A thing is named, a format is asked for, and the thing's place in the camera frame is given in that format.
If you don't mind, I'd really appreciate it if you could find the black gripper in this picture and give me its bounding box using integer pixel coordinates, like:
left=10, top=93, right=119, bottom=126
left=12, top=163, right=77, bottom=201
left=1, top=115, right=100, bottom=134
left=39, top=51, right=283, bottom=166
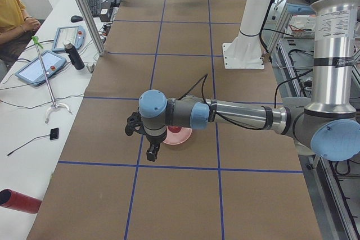
left=144, top=125, right=167, bottom=162

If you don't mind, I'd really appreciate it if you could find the red apple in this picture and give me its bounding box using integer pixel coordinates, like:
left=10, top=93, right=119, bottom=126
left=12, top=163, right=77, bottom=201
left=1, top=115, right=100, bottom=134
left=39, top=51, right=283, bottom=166
left=168, top=125, right=182, bottom=134

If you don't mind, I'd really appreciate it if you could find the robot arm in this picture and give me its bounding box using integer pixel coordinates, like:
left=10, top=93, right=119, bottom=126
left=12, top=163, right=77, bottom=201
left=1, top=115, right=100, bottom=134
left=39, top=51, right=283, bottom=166
left=138, top=0, right=359, bottom=161

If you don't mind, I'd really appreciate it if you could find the pink plastic plate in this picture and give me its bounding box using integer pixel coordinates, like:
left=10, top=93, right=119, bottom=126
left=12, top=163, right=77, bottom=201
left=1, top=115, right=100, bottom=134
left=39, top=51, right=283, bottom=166
left=164, top=127, right=192, bottom=146

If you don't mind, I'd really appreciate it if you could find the black keyboard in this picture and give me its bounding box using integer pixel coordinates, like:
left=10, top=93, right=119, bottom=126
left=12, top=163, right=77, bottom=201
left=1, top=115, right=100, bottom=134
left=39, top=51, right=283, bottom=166
left=86, top=0, right=101, bottom=17

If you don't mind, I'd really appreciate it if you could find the small black square sensor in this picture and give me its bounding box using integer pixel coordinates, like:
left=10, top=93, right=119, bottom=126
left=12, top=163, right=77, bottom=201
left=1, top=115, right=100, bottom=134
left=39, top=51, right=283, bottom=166
left=49, top=128, right=60, bottom=141

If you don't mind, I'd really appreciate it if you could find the black computer mouse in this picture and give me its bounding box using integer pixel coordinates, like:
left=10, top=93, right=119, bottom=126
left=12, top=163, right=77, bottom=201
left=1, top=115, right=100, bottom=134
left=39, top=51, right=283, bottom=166
left=70, top=15, right=83, bottom=23

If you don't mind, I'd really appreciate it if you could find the far teach pendant tablet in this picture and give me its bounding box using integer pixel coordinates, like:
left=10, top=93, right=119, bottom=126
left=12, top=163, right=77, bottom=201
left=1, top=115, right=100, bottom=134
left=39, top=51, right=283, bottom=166
left=52, top=26, right=86, bottom=53

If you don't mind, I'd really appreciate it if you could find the teach pendant tablet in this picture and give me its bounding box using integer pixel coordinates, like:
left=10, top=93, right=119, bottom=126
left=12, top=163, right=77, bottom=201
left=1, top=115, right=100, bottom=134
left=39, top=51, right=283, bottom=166
left=15, top=50, right=66, bottom=87
left=52, top=26, right=86, bottom=53

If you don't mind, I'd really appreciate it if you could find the black water bottle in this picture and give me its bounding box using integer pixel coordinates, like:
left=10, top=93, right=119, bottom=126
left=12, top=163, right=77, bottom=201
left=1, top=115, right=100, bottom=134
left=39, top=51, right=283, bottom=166
left=64, top=40, right=85, bottom=70

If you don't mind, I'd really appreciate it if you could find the near teach pendant tablet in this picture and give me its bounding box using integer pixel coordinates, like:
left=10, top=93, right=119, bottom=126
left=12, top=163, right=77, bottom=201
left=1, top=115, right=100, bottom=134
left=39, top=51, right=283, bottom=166
left=15, top=50, right=66, bottom=87

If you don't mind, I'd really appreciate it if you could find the reacher grabber tool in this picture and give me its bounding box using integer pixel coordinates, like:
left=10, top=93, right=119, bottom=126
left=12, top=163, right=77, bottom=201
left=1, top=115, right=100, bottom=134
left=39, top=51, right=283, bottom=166
left=31, top=35, right=73, bottom=124

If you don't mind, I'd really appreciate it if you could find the red cylinder bottle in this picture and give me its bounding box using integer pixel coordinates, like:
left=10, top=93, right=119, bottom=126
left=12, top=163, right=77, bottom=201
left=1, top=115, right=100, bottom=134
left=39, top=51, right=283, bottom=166
left=1, top=189, right=42, bottom=214

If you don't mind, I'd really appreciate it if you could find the person in yellow shirt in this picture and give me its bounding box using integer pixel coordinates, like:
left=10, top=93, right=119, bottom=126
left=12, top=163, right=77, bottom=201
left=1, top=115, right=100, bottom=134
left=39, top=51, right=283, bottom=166
left=1, top=0, right=41, bottom=69

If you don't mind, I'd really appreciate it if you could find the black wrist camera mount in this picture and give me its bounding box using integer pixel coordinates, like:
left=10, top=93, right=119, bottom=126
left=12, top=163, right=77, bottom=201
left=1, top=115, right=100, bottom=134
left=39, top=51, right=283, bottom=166
left=125, top=112, right=146, bottom=136

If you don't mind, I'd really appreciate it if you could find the aluminium frame post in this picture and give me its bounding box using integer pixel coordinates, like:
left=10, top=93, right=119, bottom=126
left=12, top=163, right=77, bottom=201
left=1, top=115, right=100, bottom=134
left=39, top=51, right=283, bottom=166
left=75, top=0, right=105, bottom=56

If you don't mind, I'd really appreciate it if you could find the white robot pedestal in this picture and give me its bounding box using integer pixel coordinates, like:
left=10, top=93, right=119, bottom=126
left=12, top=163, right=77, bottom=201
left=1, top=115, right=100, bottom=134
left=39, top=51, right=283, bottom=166
left=222, top=0, right=271, bottom=70

